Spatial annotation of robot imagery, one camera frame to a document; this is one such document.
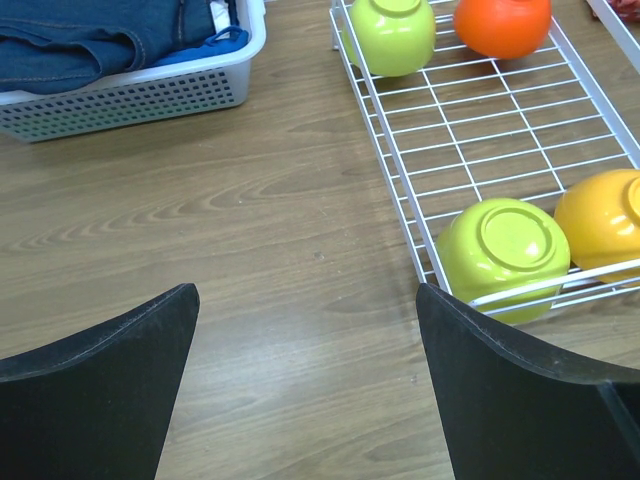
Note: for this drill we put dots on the white plastic laundry basket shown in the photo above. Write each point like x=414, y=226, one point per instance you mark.
x=207, y=84

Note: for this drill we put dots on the red white folded towel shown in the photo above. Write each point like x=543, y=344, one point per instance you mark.
x=626, y=10

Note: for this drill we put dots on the white cloth in basket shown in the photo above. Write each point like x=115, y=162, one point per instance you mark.
x=221, y=14

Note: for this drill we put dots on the blue cloth in basket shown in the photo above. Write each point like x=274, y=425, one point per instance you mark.
x=227, y=41

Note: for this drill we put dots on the white wire dish rack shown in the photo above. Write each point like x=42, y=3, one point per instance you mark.
x=467, y=128

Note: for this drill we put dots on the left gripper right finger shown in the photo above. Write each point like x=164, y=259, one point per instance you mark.
x=513, y=406

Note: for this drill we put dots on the lime green bowl front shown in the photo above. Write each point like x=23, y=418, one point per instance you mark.
x=500, y=244

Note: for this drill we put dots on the orange bowl rear right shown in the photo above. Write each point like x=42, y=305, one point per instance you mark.
x=503, y=29

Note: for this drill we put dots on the dark blue jeans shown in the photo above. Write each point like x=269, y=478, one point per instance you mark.
x=51, y=47

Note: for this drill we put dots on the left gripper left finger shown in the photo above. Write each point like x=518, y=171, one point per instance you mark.
x=98, y=404

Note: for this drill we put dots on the yellow orange bowl front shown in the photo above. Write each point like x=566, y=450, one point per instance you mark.
x=600, y=219

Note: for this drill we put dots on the lime green bowl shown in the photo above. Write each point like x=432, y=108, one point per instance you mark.
x=396, y=37
x=500, y=244

